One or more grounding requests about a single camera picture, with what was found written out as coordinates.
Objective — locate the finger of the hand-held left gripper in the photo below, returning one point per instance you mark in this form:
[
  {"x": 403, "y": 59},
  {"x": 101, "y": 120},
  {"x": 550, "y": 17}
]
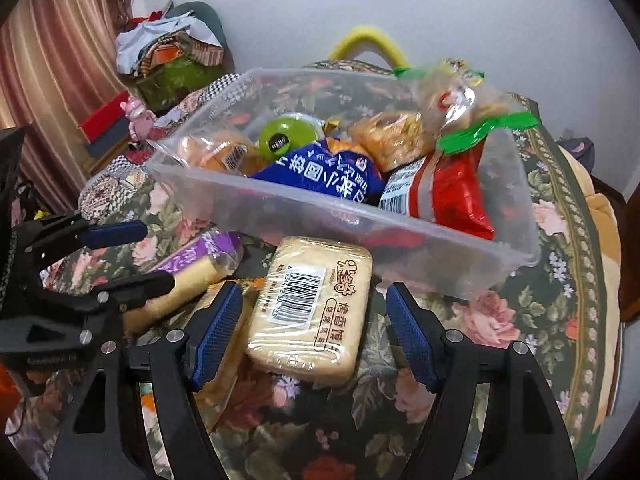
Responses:
[
  {"x": 145, "y": 287},
  {"x": 117, "y": 234}
]

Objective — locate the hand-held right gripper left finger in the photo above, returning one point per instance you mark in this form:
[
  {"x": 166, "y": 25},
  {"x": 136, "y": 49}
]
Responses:
[{"x": 215, "y": 335}]

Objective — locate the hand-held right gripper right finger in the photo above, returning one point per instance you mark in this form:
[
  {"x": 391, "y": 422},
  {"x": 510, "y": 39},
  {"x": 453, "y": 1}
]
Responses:
[{"x": 410, "y": 340}]

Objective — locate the purple label bread pack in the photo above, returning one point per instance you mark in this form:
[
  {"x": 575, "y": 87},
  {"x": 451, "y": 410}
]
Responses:
[{"x": 200, "y": 262}]

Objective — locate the beige bun pack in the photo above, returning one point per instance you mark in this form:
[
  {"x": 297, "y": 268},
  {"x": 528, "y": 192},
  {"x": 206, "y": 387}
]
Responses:
[{"x": 310, "y": 310}]

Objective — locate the orange ball snack bag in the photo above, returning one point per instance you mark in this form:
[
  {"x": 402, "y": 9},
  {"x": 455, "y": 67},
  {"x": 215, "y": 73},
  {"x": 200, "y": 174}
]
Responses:
[{"x": 215, "y": 152}]

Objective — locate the clear plastic storage box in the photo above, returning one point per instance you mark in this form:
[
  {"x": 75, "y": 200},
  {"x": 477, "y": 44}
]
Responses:
[{"x": 320, "y": 220}]

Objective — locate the red snack packet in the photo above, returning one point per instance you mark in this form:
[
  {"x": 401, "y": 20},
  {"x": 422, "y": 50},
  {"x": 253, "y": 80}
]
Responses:
[{"x": 450, "y": 195}]

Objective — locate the green jelly cup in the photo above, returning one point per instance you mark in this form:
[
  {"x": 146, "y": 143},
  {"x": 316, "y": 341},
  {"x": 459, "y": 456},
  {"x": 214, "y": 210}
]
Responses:
[{"x": 282, "y": 140}]

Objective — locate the blue snack packet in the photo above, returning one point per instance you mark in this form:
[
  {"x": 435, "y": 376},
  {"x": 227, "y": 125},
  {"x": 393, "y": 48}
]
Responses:
[{"x": 320, "y": 172}]

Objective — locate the golden brown cake pack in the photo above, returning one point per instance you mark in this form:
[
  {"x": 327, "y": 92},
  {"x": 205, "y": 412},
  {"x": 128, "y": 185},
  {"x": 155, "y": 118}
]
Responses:
[{"x": 390, "y": 135}]

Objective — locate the green seal cookie bag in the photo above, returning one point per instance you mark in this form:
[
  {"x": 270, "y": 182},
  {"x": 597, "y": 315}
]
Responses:
[{"x": 450, "y": 100}]

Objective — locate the long golden bar pack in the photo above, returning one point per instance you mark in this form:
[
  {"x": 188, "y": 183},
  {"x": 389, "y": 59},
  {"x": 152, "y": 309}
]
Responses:
[{"x": 232, "y": 372}]

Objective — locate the checkered patchwork quilt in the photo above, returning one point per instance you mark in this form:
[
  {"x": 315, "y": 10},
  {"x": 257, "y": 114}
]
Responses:
[{"x": 115, "y": 190}]

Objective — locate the orange plastic item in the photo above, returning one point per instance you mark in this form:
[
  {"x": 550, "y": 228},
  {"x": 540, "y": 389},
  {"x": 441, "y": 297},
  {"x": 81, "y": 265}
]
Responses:
[{"x": 7, "y": 390}]

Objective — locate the dark grey box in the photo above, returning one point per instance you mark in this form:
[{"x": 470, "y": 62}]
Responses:
[{"x": 107, "y": 142}]

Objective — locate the pink plush toy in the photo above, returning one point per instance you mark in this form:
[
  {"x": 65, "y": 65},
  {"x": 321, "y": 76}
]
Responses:
[{"x": 140, "y": 120}]

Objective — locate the red box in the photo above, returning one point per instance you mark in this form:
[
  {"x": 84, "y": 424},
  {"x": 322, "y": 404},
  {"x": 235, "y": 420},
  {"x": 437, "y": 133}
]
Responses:
[{"x": 102, "y": 117}]

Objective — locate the striped brown curtain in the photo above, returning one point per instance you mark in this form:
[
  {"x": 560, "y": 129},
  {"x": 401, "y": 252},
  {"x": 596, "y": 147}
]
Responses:
[{"x": 55, "y": 60}]

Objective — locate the pile of clothes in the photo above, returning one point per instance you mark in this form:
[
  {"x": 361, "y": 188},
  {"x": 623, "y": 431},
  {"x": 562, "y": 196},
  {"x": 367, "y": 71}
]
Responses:
[{"x": 160, "y": 40}]

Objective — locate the grey green chair back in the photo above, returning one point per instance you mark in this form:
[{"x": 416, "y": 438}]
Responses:
[{"x": 210, "y": 20}]

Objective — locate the grey backpack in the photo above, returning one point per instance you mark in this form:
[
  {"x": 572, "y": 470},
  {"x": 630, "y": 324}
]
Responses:
[{"x": 580, "y": 155}]

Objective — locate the yellow foam tube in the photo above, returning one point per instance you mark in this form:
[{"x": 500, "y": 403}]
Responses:
[{"x": 360, "y": 35}]

